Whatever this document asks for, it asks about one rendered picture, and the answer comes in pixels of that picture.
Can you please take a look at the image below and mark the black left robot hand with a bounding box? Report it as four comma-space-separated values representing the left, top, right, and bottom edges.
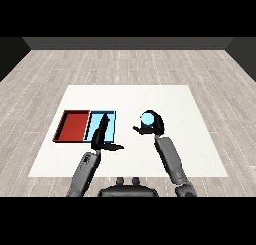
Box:
90, 112, 125, 152

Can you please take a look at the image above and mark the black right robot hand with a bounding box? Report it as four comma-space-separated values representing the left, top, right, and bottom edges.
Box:
132, 109, 166, 136

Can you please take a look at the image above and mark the light blue shallow open box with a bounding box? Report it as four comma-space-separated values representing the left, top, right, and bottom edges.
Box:
82, 110, 117, 144

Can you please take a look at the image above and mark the small blue can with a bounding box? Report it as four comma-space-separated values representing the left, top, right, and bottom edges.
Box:
139, 111, 156, 130

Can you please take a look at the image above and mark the red shallow open box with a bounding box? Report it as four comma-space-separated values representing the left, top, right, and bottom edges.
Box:
52, 109, 91, 144

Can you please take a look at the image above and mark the dark grey robot body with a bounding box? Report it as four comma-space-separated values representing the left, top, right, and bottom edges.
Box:
97, 177, 160, 198

